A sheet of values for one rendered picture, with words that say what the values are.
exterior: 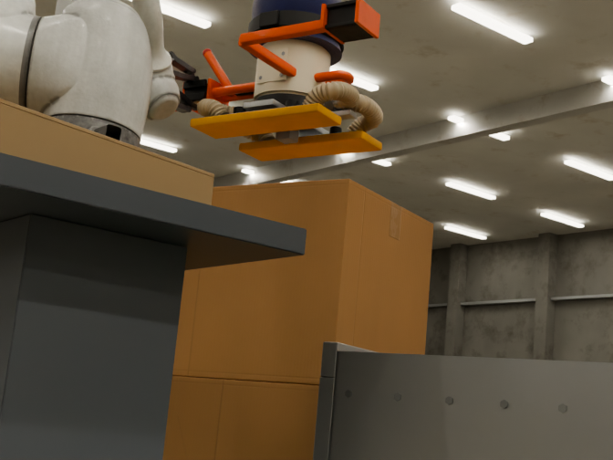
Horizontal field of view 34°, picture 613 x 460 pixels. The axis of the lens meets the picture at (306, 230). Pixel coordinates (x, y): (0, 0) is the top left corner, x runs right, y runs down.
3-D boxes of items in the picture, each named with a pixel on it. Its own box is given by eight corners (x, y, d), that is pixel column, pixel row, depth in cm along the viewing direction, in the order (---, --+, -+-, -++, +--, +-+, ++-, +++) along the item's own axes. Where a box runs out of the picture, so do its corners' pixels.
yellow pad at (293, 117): (341, 125, 214) (343, 103, 215) (317, 110, 206) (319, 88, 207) (215, 140, 232) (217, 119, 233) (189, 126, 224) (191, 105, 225)
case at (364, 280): (422, 402, 218) (434, 224, 226) (331, 385, 185) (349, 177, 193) (203, 386, 249) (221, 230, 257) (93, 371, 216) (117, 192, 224)
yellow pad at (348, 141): (382, 151, 230) (383, 130, 231) (361, 138, 222) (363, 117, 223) (261, 162, 248) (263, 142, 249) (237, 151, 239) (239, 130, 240)
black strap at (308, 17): (360, 57, 235) (362, 41, 236) (309, 18, 216) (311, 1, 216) (281, 69, 247) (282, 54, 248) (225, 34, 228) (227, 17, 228)
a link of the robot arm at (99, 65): (144, 124, 148) (166, -7, 154) (19, 102, 146) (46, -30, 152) (140, 159, 164) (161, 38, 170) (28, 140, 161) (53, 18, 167)
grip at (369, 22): (379, 38, 193) (380, 15, 194) (358, 21, 186) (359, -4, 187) (341, 45, 197) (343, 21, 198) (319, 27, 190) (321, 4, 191)
